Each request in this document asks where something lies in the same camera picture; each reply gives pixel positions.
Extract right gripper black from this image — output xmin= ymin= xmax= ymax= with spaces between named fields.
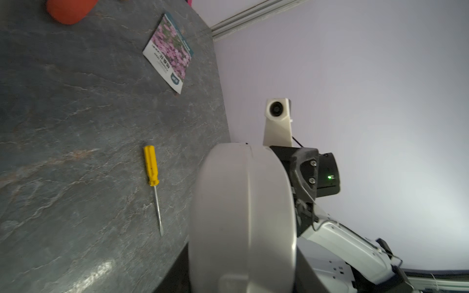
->
xmin=270 ymin=146 xmax=341 ymax=203

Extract white alarm device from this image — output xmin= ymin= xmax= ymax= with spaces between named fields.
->
xmin=188 ymin=143 xmax=297 ymax=293

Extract yellow handled screwdriver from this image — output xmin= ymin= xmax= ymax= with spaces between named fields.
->
xmin=144 ymin=145 xmax=164 ymax=236

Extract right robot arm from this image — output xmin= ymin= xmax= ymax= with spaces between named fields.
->
xmin=271 ymin=146 xmax=414 ymax=293

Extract flower seed packet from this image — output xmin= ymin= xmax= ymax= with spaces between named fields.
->
xmin=142 ymin=13 xmax=194 ymax=94

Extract red orange work glove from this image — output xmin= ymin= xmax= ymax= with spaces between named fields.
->
xmin=46 ymin=0 xmax=98 ymax=25

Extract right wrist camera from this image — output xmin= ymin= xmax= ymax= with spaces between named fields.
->
xmin=263 ymin=98 xmax=293 ymax=147

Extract aluminium mounting rail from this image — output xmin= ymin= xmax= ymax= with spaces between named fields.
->
xmin=404 ymin=269 xmax=469 ymax=293

